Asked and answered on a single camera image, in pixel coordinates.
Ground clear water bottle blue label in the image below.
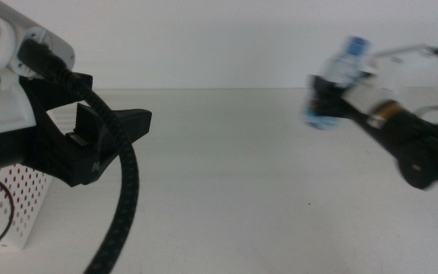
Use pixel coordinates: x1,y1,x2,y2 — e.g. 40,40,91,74
301,36,373,131

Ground white perforated plastic basket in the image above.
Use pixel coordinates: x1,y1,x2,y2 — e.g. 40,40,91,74
0,163,55,252

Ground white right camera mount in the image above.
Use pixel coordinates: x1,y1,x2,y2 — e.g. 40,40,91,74
342,56,398,115

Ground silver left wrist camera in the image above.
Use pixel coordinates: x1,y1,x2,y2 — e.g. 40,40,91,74
0,0,76,79

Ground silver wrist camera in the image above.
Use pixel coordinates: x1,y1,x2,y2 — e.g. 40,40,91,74
369,43,433,64
0,0,76,79

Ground thin right arm cable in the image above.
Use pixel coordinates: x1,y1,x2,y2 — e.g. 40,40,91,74
412,104,438,119

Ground braided left camera cable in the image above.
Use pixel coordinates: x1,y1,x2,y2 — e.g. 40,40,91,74
17,37,141,274

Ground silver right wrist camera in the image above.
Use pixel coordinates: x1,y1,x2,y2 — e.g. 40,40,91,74
369,43,433,64

